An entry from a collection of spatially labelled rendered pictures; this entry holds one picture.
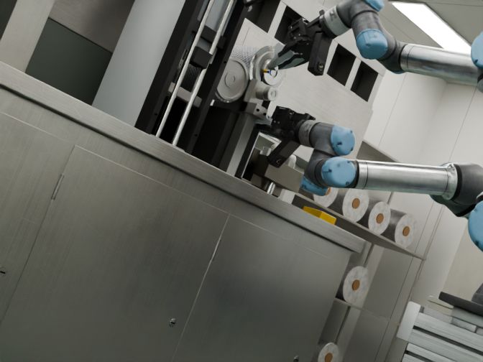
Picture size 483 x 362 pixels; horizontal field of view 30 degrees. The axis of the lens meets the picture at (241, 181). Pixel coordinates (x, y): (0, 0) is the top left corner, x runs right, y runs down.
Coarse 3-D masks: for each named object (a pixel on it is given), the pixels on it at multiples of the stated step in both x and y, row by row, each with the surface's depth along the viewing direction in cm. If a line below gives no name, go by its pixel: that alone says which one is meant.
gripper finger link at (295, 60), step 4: (296, 56) 251; (300, 56) 251; (284, 60) 255; (288, 60) 253; (292, 60) 251; (296, 60) 252; (300, 60) 252; (280, 64) 254; (284, 64) 253; (288, 64) 252; (292, 64) 253; (296, 64) 253; (280, 68) 254; (284, 68) 254; (288, 68) 254
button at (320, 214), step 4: (304, 208) 249; (308, 208) 248; (312, 208) 248; (308, 212) 248; (312, 212) 247; (316, 212) 246; (320, 212) 245; (316, 216) 246; (320, 216) 245; (324, 216) 246; (328, 216) 247; (332, 216) 248; (324, 220) 246; (328, 220) 247; (332, 220) 248
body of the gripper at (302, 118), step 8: (280, 112) 255; (288, 112) 252; (296, 112) 253; (272, 120) 255; (280, 120) 252; (288, 120) 252; (296, 120) 251; (304, 120) 248; (272, 128) 253; (280, 128) 252; (288, 128) 252; (296, 128) 247; (280, 136) 253; (296, 136) 247
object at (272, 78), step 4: (268, 60) 255; (264, 64) 255; (268, 64) 255; (264, 68) 254; (268, 68) 255; (272, 72) 256; (276, 72) 258; (280, 72) 259; (264, 76) 255; (268, 76) 256; (272, 76) 257; (276, 76) 258; (280, 76) 259; (264, 80) 255; (268, 80) 256; (272, 80) 257; (276, 80) 258; (268, 84) 256; (272, 84) 257
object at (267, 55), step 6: (264, 54) 255; (270, 54) 256; (258, 60) 254; (264, 60) 255; (258, 66) 254; (258, 72) 254; (282, 72) 261; (258, 78) 255; (282, 78) 261; (276, 84) 260
